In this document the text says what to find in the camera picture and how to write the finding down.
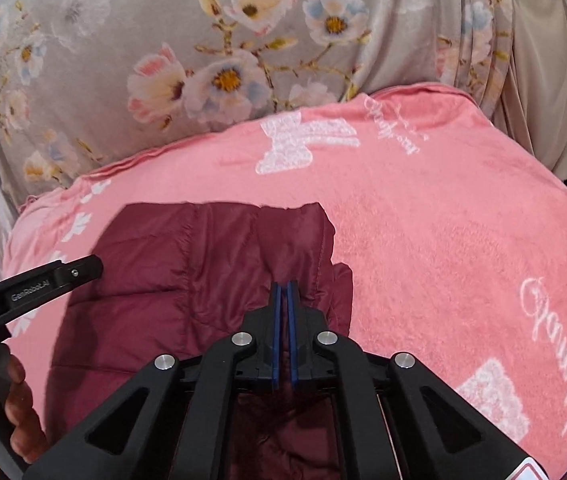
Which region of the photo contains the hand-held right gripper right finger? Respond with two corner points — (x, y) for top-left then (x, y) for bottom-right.
(286, 280), (541, 480)

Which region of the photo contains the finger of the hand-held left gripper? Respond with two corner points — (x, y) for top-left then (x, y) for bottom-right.
(0, 254), (105, 345)

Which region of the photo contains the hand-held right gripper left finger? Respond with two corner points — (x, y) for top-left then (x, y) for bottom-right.
(23, 280), (284, 480)

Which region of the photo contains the maroon puffer jacket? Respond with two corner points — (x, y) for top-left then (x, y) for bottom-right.
(46, 201), (355, 480)

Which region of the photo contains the person's left hand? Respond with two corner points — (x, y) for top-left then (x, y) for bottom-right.
(0, 354), (48, 465)

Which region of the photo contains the pink printed blanket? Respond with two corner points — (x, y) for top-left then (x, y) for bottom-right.
(0, 85), (567, 477)

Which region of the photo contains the grey floral quilt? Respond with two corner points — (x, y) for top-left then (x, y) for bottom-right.
(0, 0), (517, 211)

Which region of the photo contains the beige cloth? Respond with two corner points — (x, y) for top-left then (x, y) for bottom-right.
(493, 0), (567, 182)

